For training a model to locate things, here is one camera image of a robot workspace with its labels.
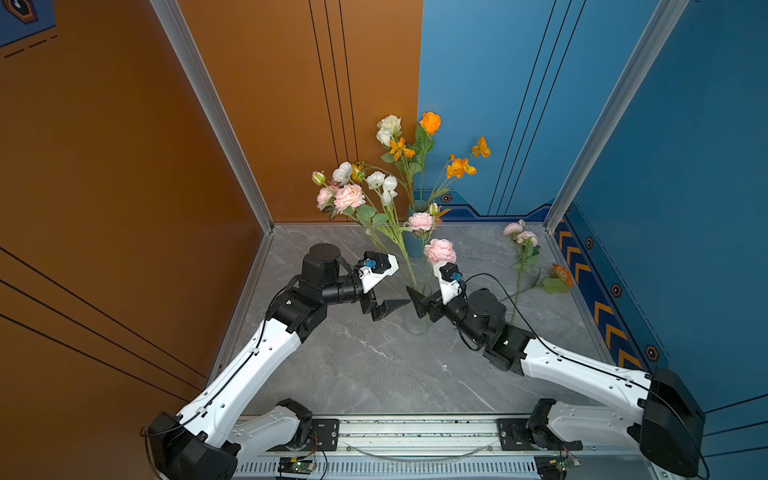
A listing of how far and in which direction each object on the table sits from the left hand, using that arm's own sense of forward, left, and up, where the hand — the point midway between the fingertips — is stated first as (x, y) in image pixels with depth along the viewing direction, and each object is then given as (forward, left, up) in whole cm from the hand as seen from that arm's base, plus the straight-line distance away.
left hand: (400, 276), depth 66 cm
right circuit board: (-31, -40, -30) cm, 59 cm away
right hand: (+3, -5, -6) cm, 8 cm away
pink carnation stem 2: (+30, -46, -24) cm, 60 cm away
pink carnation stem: (+6, -9, +2) cm, 11 cm away
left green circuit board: (-32, +25, -33) cm, 53 cm away
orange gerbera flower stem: (+17, -53, -26) cm, 62 cm away
